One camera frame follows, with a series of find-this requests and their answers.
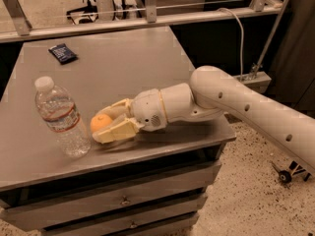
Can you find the black wheeled cart base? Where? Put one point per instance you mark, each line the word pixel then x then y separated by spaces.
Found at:
pixel 285 176

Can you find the dark blue snack packet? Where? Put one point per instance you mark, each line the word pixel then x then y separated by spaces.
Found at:
pixel 63 53

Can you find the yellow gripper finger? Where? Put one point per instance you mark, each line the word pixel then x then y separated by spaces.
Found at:
pixel 122 128
pixel 122 107

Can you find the clear plastic water bottle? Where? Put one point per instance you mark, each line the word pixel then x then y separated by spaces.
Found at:
pixel 59 111

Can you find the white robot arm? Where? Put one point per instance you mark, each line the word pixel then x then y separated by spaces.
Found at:
pixel 209 93

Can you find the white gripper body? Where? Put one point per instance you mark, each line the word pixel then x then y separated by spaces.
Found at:
pixel 148 109

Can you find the orange fruit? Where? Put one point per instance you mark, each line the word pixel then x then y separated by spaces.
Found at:
pixel 100 121

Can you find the metal railing frame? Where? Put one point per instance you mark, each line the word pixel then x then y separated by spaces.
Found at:
pixel 231 34

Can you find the grey drawer cabinet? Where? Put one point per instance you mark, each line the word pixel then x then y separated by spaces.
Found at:
pixel 140 187

